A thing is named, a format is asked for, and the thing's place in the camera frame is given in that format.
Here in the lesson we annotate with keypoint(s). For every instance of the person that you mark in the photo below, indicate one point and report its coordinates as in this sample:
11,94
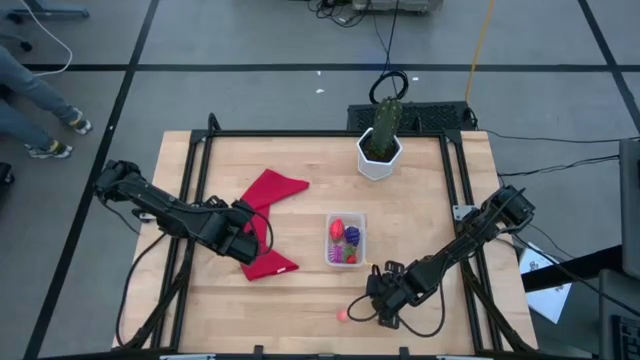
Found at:
30,85

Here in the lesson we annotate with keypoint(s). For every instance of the grey stand foot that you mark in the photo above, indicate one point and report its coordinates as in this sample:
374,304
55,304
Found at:
50,12

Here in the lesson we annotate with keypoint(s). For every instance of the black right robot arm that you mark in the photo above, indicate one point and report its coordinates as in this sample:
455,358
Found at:
470,242

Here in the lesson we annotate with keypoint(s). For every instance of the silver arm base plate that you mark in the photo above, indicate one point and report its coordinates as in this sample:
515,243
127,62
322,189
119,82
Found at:
460,212
147,217

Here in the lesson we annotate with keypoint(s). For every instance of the black metal table frame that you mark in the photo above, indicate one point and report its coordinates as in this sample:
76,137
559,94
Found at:
325,133

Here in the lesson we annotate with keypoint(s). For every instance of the pink peach toy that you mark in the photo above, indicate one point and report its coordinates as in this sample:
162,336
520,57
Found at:
342,316

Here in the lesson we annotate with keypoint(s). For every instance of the black desk beam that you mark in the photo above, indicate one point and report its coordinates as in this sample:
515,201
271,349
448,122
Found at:
575,270

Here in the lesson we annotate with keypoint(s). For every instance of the black perforated metal box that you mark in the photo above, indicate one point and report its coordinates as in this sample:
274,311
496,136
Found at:
435,117

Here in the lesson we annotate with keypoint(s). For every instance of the clear plastic tupperware container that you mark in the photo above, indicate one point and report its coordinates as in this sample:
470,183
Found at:
357,217

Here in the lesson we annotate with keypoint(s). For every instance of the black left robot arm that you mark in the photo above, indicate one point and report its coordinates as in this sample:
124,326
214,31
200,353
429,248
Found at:
160,205

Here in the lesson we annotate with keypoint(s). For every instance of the black keyboard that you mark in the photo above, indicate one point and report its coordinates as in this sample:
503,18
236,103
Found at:
627,340

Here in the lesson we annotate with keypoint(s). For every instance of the grey desk panel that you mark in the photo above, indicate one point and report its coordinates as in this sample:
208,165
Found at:
631,210

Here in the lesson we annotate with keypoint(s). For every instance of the red cloth with label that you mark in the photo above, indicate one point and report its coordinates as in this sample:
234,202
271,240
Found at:
272,187

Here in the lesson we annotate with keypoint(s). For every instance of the grey equipment box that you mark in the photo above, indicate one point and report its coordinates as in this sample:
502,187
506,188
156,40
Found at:
400,5

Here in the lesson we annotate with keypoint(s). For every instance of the purple grape bunch toy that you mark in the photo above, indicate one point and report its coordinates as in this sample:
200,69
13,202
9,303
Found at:
352,236

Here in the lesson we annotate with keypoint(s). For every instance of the white printed paper sheet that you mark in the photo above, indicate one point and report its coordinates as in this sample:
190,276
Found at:
550,300

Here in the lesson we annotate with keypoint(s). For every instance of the purple striped onion toy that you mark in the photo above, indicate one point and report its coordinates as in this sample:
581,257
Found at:
335,254

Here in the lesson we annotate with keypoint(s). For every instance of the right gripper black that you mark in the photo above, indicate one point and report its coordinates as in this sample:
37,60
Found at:
400,290

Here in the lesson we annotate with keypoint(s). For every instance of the green cactus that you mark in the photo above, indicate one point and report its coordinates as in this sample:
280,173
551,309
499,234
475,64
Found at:
385,125

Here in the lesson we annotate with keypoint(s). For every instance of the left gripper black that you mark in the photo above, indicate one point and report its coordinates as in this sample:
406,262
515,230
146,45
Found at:
235,237

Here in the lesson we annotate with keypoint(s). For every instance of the black caster wheel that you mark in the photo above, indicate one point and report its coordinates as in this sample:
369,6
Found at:
5,175

